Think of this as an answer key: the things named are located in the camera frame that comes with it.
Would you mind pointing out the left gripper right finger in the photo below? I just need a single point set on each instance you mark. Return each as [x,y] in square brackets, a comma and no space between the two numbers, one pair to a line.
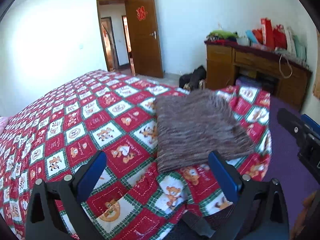
[260,210]

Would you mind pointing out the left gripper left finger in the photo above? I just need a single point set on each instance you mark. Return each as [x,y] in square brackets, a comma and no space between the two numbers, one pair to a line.
[43,220]

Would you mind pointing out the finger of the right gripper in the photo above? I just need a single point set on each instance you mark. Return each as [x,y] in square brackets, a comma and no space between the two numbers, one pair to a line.
[310,122]

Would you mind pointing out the brown knitted sweater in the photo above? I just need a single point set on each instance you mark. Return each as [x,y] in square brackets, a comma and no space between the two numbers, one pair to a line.
[190,127]

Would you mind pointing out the green folded clothes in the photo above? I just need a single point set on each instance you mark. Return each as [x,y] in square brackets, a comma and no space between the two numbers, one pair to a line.
[222,35]

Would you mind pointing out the red patchwork bedspread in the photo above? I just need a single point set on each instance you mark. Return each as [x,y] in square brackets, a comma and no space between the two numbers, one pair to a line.
[58,133]

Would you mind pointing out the red gift bags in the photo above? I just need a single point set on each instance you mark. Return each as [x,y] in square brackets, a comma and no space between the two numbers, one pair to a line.
[271,36]

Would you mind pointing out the pink pillow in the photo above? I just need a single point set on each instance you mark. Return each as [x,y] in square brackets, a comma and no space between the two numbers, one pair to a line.
[3,123]

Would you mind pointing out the wooden desk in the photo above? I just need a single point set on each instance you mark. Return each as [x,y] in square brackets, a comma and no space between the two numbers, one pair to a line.
[284,79]

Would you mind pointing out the black bag on floor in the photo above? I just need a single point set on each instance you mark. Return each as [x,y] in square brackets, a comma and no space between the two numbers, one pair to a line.
[192,80]

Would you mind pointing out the brown wooden door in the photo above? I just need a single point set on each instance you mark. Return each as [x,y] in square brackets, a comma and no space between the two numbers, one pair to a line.
[145,49]

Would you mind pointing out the red double happiness decal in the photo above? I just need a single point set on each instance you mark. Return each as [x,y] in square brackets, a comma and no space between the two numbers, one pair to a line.
[141,13]

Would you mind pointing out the silver door handle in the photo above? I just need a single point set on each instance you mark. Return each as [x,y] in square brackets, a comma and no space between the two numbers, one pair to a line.
[154,35]

